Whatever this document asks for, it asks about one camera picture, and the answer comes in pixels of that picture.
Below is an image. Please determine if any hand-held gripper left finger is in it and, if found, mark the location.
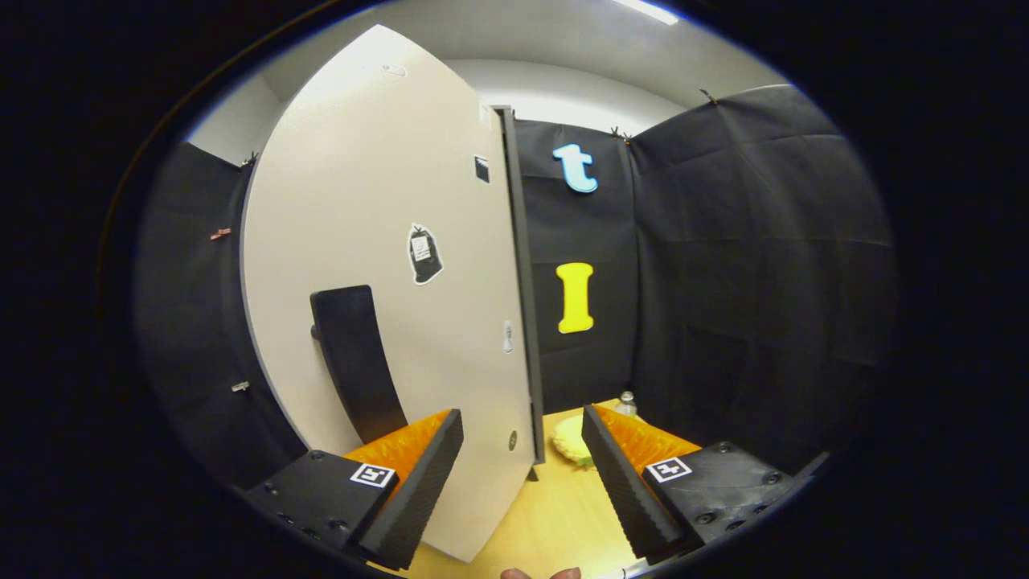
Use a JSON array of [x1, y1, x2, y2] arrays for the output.
[[241, 409, 465, 572]]

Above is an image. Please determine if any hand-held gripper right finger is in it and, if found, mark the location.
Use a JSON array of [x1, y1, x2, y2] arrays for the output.
[[580, 404, 829, 564]]

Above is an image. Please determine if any black cabinet door handle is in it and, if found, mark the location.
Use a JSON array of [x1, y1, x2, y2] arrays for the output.
[[310, 285, 408, 445]]

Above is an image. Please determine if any dark grey shoe cabinet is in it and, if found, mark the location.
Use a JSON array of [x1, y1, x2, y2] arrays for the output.
[[492, 105, 547, 482]]

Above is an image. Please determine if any beige shoe cabinet door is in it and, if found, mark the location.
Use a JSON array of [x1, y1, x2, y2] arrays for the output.
[[241, 24, 538, 564]]

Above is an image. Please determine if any yellow plush toy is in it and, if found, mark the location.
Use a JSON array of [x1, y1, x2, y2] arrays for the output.
[[551, 414, 597, 469]]

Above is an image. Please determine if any black backdrop cloth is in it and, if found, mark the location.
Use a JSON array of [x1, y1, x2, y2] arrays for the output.
[[133, 84, 900, 491]]

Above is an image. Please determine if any long ceiling light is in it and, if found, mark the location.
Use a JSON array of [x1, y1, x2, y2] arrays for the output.
[[615, 0, 680, 25]]

